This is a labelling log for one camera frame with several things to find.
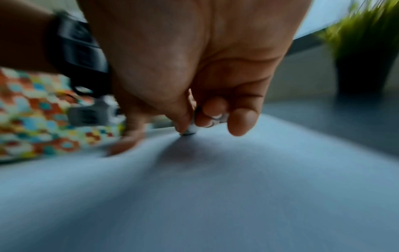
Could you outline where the person's right hand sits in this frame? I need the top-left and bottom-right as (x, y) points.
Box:
(76, 0), (313, 137)

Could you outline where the person's left forearm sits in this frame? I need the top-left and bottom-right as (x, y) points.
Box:
(0, 0), (60, 74)

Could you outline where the small white pen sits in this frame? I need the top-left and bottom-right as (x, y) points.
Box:
(180, 106), (227, 137)

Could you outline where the green plant in black pot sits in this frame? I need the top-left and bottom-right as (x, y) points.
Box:
(318, 0), (399, 95)

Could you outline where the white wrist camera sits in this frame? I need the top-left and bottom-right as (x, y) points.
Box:
(67, 96), (127, 127)

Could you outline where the colourful patterned garment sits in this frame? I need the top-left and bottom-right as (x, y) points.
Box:
(0, 67), (128, 163)

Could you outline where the person's left hand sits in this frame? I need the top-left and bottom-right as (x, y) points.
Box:
(107, 115), (150, 157)

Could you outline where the light grey sheet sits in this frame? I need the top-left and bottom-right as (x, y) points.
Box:
(0, 113), (399, 252)

